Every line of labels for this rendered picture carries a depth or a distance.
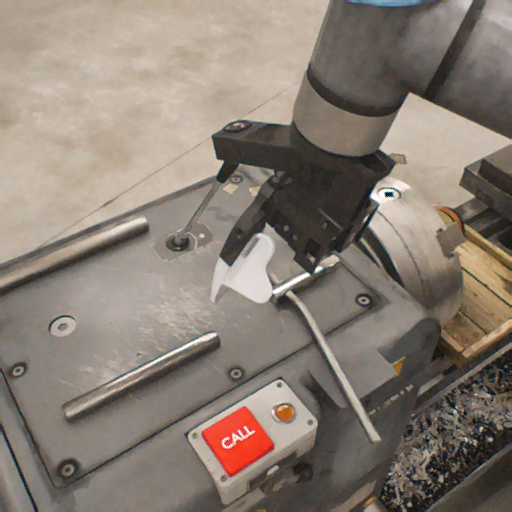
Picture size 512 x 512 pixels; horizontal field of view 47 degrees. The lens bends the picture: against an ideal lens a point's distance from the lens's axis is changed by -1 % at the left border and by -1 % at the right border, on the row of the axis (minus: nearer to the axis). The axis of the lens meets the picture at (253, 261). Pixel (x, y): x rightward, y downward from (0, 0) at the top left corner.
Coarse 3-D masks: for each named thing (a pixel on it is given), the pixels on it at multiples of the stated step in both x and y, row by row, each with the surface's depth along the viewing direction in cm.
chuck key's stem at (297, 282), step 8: (320, 264) 81; (328, 264) 82; (336, 264) 82; (304, 272) 80; (320, 272) 81; (288, 280) 79; (296, 280) 79; (304, 280) 79; (272, 288) 78; (280, 288) 78; (288, 288) 78; (296, 288) 79; (272, 296) 78; (280, 296) 78
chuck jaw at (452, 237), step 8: (448, 224) 100; (456, 224) 99; (440, 232) 96; (448, 232) 98; (456, 232) 99; (440, 240) 95; (448, 240) 96; (456, 240) 98; (464, 240) 99; (448, 248) 96; (448, 256) 96
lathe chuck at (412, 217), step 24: (408, 192) 98; (384, 216) 94; (408, 216) 95; (432, 216) 96; (408, 240) 93; (432, 240) 94; (432, 264) 93; (456, 264) 96; (432, 288) 94; (456, 288) 97; (432, 312) 96
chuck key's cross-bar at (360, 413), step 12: (288, 300) 78; (300, 300) 77; (300, 312) 77; (312, 324) 75; (324, 348) 72; (336, 360) 71; (336, 372) 70; (348, 384) 69; (348, 396) 68; (360, 408) 67; (360, 420) 66; (372, 432) 65; (372, 444) 64
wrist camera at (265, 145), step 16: (224, 128) 54; (240, 128) 53; (256, 128) 54; (272, 128) 53; (288, 128) 52; (224, 144) 54; (240, 144) 52; (256, 144) 51; (272, 144) 49; (288, 144) 49; (224, 160) 55; (240, 160) 53; (256, 160) 52; (272, 160) 50; (288, 160) 49
